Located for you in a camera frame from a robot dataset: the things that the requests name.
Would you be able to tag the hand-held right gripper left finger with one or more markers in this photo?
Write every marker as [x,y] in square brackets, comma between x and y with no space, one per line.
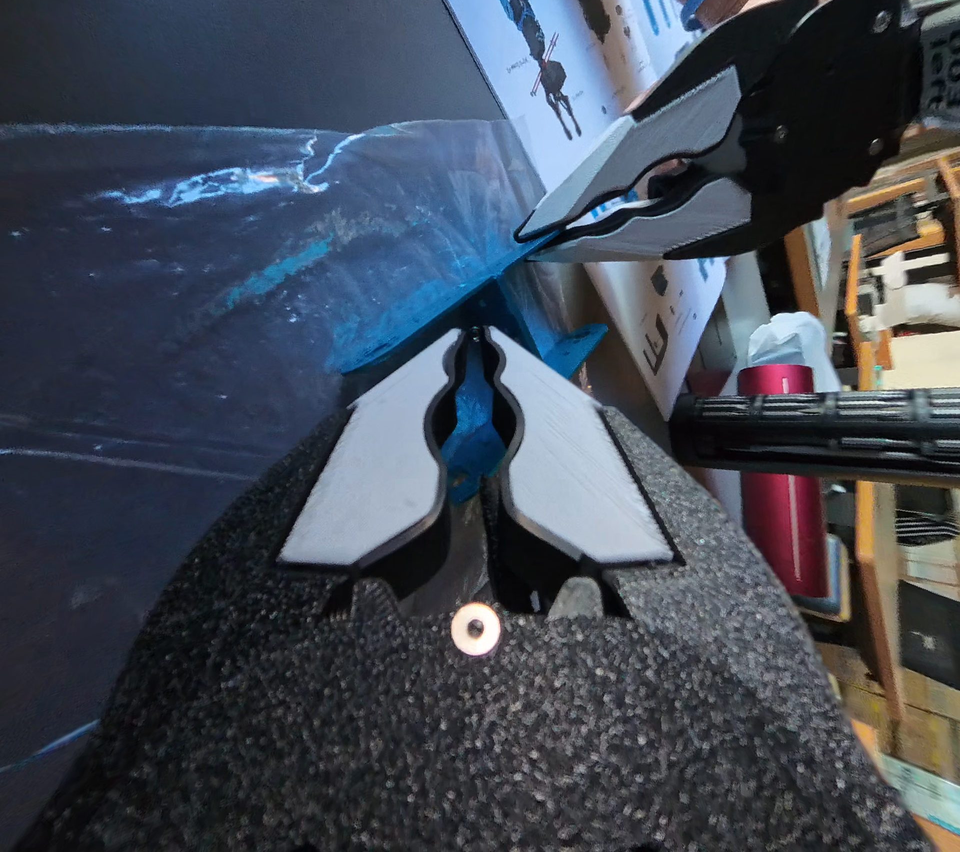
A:
[375,484]

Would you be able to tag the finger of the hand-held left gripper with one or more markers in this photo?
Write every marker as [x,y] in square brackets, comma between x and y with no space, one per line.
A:
[675,225]
[637,146]

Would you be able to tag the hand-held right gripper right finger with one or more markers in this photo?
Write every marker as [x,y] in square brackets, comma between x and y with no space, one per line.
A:
[585,484]

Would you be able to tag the blue metal bracket assembly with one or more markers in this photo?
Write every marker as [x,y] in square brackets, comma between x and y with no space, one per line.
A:
[517,312]

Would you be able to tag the grey desk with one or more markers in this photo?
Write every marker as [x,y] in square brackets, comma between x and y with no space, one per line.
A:
[225,4]

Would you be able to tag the white crumpled wrapping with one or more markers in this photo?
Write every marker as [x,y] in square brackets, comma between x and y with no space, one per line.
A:
[787,334]

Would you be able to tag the white instruction booklet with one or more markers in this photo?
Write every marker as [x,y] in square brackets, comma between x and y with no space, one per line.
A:
[487,26]

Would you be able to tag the red metal cylinder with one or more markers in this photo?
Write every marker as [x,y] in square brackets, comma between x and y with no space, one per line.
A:
[780,529]

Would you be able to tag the black ribbed cylinder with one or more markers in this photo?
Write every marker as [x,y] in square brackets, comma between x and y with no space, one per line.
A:
[825,428]

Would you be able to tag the large clear plastic bag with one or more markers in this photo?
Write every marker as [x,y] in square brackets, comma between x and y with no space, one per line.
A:
[150,267]

